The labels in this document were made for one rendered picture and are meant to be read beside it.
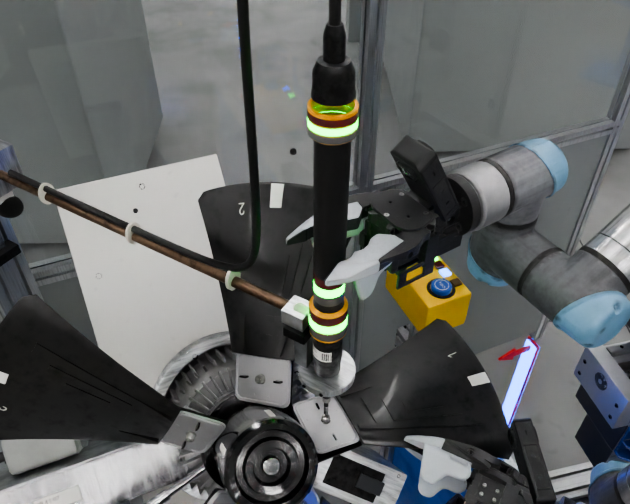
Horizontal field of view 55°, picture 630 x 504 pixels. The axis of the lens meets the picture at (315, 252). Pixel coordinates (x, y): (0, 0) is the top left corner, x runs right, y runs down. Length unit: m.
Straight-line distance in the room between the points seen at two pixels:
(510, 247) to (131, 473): 0.60
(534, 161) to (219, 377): 0.52
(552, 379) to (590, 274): 1.80
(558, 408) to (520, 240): 1.71
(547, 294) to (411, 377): 0.25
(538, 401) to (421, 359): 1.55
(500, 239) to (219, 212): 0.37
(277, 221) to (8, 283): 0.64
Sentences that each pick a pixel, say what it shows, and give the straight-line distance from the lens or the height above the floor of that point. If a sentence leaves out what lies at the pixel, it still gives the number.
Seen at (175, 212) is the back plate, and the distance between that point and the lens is 1.00.
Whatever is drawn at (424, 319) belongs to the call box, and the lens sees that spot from 1.19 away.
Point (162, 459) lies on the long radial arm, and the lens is 0.93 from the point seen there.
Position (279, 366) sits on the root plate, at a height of 1.27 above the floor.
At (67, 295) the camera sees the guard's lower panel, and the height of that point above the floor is 0.91.
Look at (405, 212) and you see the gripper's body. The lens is 0.65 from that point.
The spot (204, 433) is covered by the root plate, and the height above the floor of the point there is 1.23.
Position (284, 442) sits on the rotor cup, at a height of 1.24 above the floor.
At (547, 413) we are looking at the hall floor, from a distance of 2.44.
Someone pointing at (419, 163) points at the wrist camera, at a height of 1.58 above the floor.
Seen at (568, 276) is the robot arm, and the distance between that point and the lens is 0.76.
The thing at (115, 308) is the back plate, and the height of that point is 1.21.
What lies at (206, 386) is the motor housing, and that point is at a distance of 0.90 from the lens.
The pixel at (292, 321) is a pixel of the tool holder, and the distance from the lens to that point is 0.70.
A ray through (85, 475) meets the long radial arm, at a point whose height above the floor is 1.13.
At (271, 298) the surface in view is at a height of 1.39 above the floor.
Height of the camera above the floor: 1.90
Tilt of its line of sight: 42 degrees down
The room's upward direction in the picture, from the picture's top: straight up
